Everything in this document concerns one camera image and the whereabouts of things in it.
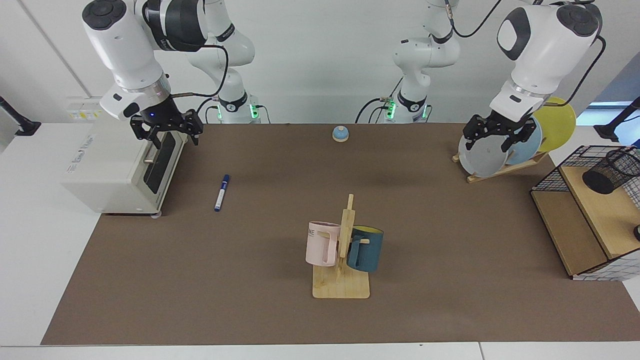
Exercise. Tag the blue white marker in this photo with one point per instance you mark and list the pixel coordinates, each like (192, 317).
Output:
(221, 194)

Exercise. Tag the black mesh pen holder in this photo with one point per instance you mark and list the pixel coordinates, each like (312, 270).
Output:
(607, 175)

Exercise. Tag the light blue plate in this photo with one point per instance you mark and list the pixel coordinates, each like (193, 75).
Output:
(527, 147)

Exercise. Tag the grey plate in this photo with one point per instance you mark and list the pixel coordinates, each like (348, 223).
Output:
(482, 157)

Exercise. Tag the wooden plate rack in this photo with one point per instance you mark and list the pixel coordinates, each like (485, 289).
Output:
(492, 174)

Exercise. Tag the yellow plate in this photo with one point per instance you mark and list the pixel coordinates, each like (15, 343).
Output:
(557, 125)

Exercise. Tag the pale toaster oven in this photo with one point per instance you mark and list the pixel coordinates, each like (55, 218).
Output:
(110, 170)

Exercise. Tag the black clamp stand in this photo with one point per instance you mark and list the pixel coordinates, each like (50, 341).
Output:
(607, 131)
(25, 126)

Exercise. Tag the small blue round knob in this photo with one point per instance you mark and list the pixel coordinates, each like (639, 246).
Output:
(340, 133)

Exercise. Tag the teal cup yellow inside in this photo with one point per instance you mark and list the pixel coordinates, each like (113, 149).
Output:
(367, 252)

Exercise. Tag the brown table cloth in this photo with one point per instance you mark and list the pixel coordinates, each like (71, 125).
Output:
(250, 280)

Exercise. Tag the small black round object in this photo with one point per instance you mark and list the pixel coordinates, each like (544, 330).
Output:
(637, 233)

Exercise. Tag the pink cup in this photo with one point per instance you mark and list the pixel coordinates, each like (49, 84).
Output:
(320, 245)

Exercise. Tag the wooden cup stand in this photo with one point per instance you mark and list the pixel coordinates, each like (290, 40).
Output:
(342, 287)

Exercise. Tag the white wall power outlet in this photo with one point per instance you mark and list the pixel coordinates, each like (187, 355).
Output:
(82, 107)

